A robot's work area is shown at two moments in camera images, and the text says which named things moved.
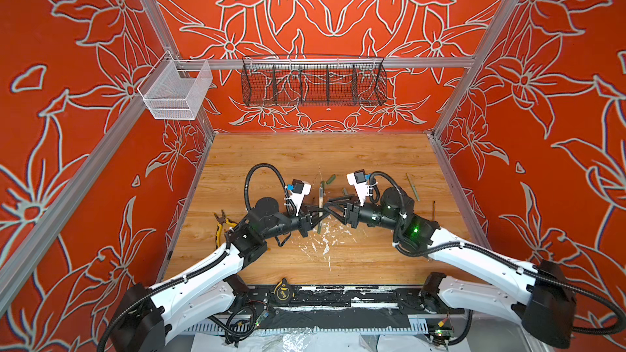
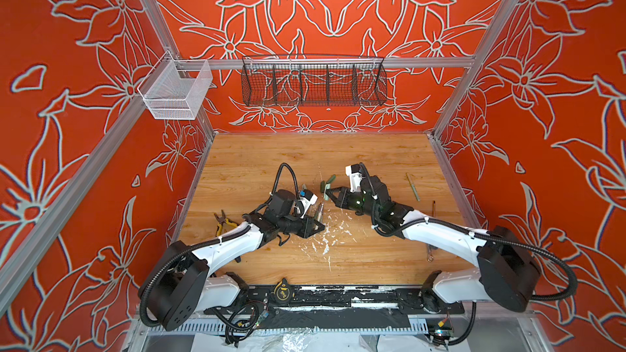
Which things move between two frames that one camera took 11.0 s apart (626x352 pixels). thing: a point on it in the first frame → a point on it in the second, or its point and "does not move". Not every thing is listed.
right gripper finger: (341, 217) → (337, 200)
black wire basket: (314, 81) does not move
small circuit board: (443, 332) does not move
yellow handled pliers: (222, 220) does not move
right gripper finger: (342, 201) → (343, 191)
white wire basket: (173, 88) does not move
